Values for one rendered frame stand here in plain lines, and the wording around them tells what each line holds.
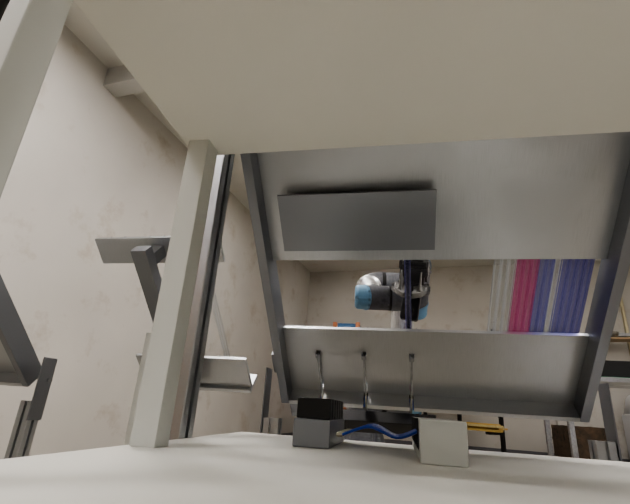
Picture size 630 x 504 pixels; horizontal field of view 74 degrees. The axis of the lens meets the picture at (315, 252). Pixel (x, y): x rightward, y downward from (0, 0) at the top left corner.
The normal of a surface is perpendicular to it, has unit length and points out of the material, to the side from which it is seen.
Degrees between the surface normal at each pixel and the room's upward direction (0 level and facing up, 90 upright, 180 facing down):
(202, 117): 180
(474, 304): 90
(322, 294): 90
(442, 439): 90
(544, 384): 137
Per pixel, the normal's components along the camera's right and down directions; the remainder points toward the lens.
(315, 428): -0.18, -0.36
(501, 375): -0.17, 0.44
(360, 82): -0.06, 0.94
